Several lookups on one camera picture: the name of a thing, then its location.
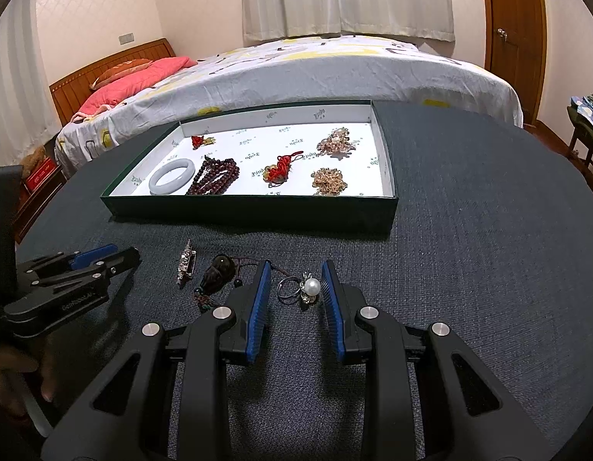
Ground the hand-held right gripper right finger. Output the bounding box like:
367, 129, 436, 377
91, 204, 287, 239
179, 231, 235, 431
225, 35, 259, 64
320, 259, 551, 461

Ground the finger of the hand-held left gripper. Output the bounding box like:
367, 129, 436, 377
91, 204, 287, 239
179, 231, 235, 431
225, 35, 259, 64
17, 245, 118, 275
30, 247, 142, 295

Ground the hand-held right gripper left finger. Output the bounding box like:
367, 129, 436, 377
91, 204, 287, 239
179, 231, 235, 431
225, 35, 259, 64
39, 259, 273, 461

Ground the pearl ring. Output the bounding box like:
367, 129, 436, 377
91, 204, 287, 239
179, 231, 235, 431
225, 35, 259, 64
277, 273, 322, 307

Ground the dark carved pendant with cord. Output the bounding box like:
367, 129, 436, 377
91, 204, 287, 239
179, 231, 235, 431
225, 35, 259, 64
193, 254, 259, 310

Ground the silver rhinestone brooch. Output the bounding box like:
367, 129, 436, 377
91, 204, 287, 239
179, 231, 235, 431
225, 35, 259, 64
177, 239, 198, 289

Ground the white jade bangle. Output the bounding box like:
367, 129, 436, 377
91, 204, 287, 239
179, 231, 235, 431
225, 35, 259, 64
149, 158, 196, 196

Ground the gold pearl brooch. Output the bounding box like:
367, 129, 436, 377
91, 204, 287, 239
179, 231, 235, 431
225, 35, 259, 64
311, 167, 349, 197

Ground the dark red bead bracelet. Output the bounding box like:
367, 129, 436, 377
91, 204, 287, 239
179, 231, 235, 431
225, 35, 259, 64
186, 155, 240, 196

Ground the red knot gold bead ornament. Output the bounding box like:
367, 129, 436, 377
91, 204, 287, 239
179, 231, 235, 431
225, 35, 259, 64
262, 151, 304, 186

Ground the green box tray white lining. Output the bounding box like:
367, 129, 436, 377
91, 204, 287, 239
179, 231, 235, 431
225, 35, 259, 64
100, 100, 399, 234

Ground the rose gold rhinestone brooch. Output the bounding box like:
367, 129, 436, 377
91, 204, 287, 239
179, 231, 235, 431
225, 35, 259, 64
317, 127, 357, 157

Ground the person's left hand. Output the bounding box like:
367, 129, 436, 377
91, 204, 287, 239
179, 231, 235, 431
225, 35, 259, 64
0, 345, 58, 417

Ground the dark wooden nightstand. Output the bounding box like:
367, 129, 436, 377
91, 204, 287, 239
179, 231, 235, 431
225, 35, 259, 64
12, 168, 67, 244

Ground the red box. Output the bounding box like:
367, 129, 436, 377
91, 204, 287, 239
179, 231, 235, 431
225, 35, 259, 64
25, 158, 63, 196

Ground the brown plush toy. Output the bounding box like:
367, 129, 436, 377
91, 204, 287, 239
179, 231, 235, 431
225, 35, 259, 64
22, 146, 48, 170

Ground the pale side curtain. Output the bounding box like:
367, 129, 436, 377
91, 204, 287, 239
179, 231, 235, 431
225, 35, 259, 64
0, 0, 54, 170

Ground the wooden headboard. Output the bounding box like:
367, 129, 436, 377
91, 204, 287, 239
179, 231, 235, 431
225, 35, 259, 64
49, 38, 176, 126

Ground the pink pillow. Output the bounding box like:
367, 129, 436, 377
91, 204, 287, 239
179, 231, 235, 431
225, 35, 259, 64
70, 56, 199, 123

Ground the brown cushion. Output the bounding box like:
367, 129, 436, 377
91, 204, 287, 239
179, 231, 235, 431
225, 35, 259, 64
89, 59, 153, 90

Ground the bed with patterned sheet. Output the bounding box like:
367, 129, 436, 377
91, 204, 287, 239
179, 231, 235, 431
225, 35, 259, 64
53, 36, 524, 176

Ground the dark wooden chair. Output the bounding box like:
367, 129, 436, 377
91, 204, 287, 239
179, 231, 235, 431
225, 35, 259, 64
566, 106, 593, 193

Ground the pile of clothes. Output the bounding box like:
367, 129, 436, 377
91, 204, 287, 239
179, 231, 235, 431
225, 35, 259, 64
569, 91, 593, 131

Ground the wooden door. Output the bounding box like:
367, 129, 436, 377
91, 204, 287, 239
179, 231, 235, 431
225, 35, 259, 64
479, 0, 548, 126

